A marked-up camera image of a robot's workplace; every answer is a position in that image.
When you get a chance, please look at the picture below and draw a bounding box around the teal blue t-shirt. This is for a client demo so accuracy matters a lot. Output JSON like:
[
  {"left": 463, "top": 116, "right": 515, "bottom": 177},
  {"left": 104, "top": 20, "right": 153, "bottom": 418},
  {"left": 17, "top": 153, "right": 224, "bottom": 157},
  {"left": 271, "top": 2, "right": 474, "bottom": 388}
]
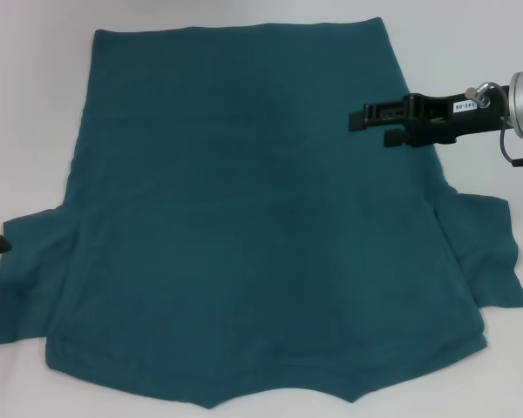
[{"left": 0, "top": 16, "right": 523, "bottom": 388}]

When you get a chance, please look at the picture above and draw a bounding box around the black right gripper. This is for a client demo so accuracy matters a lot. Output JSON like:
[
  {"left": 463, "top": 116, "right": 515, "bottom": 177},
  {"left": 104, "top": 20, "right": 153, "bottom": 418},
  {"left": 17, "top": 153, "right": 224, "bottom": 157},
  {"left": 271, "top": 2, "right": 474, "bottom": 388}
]
[{"left": 349, "top": 83, "right": 513, "bottom": 149}]

